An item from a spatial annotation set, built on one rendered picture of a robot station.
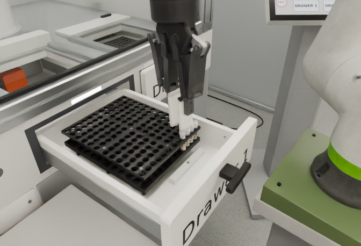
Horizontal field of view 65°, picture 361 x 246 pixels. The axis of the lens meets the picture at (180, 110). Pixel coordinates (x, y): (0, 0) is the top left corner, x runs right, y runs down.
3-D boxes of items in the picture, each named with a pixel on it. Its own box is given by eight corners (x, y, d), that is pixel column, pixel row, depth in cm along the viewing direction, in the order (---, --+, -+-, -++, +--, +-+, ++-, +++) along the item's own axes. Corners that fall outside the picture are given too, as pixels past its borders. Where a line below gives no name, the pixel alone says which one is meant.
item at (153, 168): (200, 128, 59) (200, 126, 58) (143, 180, 47) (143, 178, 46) (193, 125, 60) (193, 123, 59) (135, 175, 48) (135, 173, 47)
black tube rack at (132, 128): (199, 150, 62) (200, 125, 58) (146, 203, 50) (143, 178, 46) (125, 116, 73) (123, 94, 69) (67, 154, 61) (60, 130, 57)
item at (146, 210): (240, 154, 61) (244, 132, 58) (168, 247, 43) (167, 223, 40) (111, 99, 80) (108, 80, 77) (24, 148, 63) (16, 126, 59)
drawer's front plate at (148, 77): (201, 72, 99) (203, 41, 93) (147, 108, 79) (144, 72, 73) (197, 70, 100) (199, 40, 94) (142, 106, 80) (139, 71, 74)
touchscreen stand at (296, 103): (339, 217, 144) (438, 12, 89) (251, 218, 144) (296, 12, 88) (302, 151, 186) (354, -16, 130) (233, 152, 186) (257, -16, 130)
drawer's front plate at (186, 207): (250, 159, 62) (258, 117, 56) (171, 268, 42) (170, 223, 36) (243, 156, 63) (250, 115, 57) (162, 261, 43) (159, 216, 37)
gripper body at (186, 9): (137, -6, 44) (144, 53, 48) (173, -3, 38) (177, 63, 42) (173, -11, 48) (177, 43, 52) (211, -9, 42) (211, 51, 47)
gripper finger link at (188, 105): (188, 86, 49) (201, 90, 47) (189, 111, 52) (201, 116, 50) (182, 88, 49) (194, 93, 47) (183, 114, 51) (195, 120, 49)
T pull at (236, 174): (251, 168, 49) (252, 162, 48) (231, 196, 43) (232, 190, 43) (232, 159, 50) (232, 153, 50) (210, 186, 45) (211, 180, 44)
